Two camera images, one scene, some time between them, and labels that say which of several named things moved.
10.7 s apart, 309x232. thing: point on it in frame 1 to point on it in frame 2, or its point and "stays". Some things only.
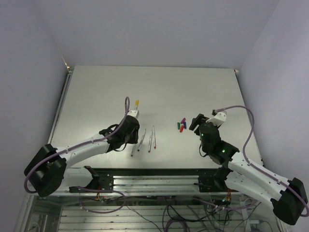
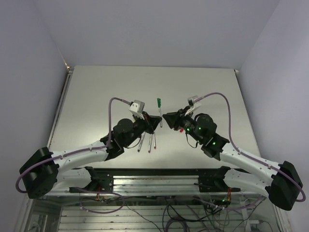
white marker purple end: (150, 139) stays
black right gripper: (200, 119) to (175, 119)
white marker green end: (133, 150) to (159, 100)
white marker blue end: (141, 142) stays
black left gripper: (134, 139) to (150, 122)
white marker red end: (154, 139) stays
